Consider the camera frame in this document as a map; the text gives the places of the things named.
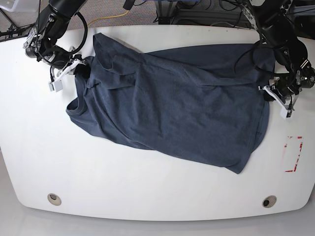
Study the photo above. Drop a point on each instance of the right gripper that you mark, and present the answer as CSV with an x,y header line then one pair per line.
x,y
83,67

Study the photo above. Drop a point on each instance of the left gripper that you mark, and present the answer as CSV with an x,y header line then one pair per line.
x,y
280,85

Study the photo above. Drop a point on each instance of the blue T-shirt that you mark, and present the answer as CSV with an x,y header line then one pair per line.
x,y
199,103

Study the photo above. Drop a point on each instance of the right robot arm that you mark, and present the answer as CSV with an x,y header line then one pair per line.
x,y
51,25

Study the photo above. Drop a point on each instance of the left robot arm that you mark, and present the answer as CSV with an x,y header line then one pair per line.
x,y
277,33

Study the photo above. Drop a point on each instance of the red tape rectangle marking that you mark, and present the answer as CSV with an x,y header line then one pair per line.
x,y
291,153

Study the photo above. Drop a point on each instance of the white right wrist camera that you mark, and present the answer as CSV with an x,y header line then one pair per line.
x,y
56,86

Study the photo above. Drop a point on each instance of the right table cable grommet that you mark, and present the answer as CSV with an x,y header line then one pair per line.
x,y
269,201

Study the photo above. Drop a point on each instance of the table cable grommet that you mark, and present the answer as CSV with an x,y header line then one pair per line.
x,y
269,201
54,199

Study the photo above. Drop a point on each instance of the left table cable grommet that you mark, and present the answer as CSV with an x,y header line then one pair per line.
x,y
54,199

